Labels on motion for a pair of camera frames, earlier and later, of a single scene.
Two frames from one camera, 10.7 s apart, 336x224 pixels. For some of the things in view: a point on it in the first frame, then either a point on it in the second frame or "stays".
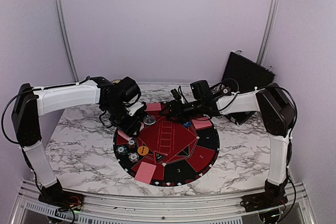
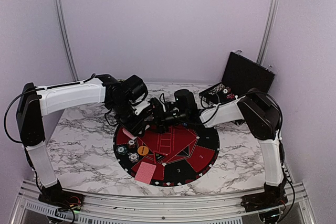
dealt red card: (145, 172) stays
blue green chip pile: (121, 150) stays
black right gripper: (175, 105) -> (161, 126)
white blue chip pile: (133, 157) stays
